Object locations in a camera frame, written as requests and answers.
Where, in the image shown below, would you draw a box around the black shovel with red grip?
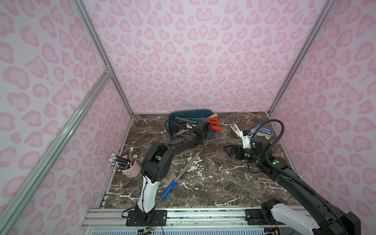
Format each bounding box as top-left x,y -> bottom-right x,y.
184,121 -> 222,132

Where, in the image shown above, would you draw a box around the green hoe with red grip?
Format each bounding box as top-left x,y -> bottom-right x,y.
184,117 -> 218,121

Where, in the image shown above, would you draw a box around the wooden handled small hoe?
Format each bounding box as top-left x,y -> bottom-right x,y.
175,113 -> 218,124

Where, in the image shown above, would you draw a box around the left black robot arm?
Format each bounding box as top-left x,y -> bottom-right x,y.
135,117 -> 212,217

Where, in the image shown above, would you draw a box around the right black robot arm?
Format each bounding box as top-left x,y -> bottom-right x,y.
224,136 -> 361,235

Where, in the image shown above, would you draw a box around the teal plastic storage box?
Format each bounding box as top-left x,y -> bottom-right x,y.
165,109 -> 213,140

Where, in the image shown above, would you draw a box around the white stapler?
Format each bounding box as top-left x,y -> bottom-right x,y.
230,124 -> 241,137

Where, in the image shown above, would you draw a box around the blue treehouse paperback book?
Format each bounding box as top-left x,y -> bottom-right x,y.
249,124 -> 275,140

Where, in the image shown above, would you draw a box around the chrome tool with blue grip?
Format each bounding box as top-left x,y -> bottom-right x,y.
161,152 -> 200,200

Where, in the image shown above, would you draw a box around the pink pen holder cup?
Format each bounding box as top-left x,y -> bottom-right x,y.
121,159 -> 141,178

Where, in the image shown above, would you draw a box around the bundle of pens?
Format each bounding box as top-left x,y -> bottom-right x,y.
109,147 -> 137,171

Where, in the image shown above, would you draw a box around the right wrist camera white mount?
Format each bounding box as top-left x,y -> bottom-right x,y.
239,130 -> 253,149

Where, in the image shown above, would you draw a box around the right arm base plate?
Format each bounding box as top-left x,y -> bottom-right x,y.
245,199 -> 281,225

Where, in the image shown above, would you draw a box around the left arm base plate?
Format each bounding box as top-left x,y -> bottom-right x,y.
121,209 -> 167,227

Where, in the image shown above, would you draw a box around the aluminium front rail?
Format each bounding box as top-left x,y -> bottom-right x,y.
79,206 -> 299,235

